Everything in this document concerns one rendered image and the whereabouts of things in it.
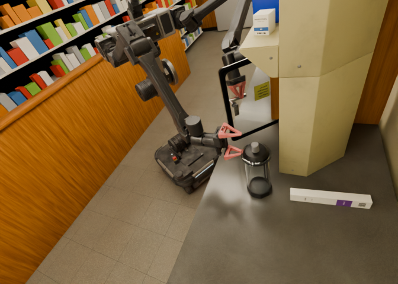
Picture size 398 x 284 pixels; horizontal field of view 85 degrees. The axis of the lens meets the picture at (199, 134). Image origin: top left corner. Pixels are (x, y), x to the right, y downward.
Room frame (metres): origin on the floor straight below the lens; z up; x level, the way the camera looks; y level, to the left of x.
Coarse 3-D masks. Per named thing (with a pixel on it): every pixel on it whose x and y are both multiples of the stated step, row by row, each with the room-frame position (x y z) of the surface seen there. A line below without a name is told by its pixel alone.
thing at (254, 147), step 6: (252, 144) 0.52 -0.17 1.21; (258, 144) 0.52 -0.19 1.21; (246, 150) 0.53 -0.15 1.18; (252, 150) 0.51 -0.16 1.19; (258, 150) 0.51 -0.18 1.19; (264, 150) 0.51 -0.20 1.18; (246, 156) 0.51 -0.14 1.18; (252, 156) 0.50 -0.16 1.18; (258, 156) 0.49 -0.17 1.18; (264, 156) 0.49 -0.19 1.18
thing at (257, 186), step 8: (248, 144) 0.57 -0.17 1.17; (264, 144) 0.55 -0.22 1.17; (264, 160) 0.48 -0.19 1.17; (248, 168) 0.50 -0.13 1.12; (256, 168) 0.48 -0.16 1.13; (264, 168) 0.48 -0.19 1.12; (248, 176) 0.51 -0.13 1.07; (256, 176) 0.48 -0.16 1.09; (264, 176) 0.48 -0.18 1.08; (248, 184) 0.52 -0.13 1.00; (256, 184) 0.48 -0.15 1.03; (264, 184) 0.48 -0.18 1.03; (256, 192) 0.48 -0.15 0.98; (264, 192) 0.48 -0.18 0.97
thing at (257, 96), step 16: (240, 80) 0.80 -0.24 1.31; (256, 80) 0.81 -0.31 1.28; (272, 80) 0.82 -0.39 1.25; (240, 96) 0.80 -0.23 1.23; (256, 96) 0.81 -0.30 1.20; (272, 96) 0.82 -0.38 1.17; (240, 112) 0.80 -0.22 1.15; (256, 112) 0.81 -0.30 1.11; (272, 112) 0.82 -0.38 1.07; (240, 128) 0.80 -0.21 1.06
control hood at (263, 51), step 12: (276, 24) 0.73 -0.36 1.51; (252, 36) 0.69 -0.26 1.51; (264, 36) 0.66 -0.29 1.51; (276, 36) 0.63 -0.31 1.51; (240, 48) 0.63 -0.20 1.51; (252, 48) 0.61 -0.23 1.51; (264, 48) 0.59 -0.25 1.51; (276, 48) 0.57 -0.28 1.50; (252, 60) 0.61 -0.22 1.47; (264, 60) 0.59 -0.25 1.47; (276, 60) 0.57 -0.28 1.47; (264, 72) 0.59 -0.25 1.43; (276, 72) 0.57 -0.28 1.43
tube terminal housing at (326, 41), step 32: (288, 0) 0.55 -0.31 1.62; (320, 0) 0.51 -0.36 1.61; (352, 0) 0.52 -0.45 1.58; (384, 0) 0.54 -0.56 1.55; (288, 32) 0.55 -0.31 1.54; (320, 32) 0.51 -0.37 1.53; (352, 32) 0.52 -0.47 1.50; (288, 64) 0.55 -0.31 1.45; (320, 64) 0.51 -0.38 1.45; (352, 64) 0.53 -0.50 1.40; (288, 96) 0.55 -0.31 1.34; (320, 96) 0.51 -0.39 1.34; (352, 96) 0.53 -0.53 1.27; (288, 128) 0.55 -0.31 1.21; (320, 128) 0.51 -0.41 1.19; (288, 160) 0.54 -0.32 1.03; (320, 160) 0.52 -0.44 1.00
